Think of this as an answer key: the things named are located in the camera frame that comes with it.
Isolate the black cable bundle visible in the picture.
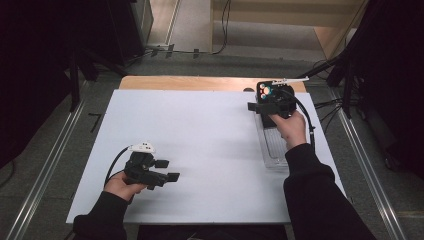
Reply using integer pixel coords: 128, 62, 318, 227
314, 97, 345, 134

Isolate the black metal stand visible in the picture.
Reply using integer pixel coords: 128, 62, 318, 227
67, 49, 128, 113
297, 53, 355, 120

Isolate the person's right hand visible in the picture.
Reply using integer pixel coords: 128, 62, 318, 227
268, 109, 308, 152

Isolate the right hand-held gripper cable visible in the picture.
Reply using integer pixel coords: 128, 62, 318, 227
288, 89, 317, 152

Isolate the black hanging cable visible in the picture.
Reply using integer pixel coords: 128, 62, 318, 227
211, 0, 233, 56

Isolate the hand-held gripper cable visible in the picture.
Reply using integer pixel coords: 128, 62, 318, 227
288, 89, 317, 152
103, 145, 132, 186

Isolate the grey cabinet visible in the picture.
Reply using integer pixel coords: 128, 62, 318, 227
129, 0, 155, 48

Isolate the person's left hand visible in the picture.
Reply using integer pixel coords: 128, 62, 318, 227
103, 171, 148, 202

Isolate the black curtain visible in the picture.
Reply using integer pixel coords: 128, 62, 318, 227
0, 0, 148, 169
346, 0, 424, 181

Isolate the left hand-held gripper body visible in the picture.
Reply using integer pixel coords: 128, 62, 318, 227
123, 141, 168, 191

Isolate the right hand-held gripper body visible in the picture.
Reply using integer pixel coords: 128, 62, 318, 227
265, 76, 310, 120

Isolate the wooden table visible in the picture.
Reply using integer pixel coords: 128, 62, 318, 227
118, 75, 307, 94

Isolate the clear plastic tray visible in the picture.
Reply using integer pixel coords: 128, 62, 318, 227
253, 93, 292, 170

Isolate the left hand-held gripper cable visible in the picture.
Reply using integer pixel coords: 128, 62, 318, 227
103, 145, 132, 186

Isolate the metal floor rail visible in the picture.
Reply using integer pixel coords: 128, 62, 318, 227
328, 88, 407, 240
5, 81, 90, 240

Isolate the light wooden furniture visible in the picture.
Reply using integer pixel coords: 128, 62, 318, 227
208, 0, 370, 60

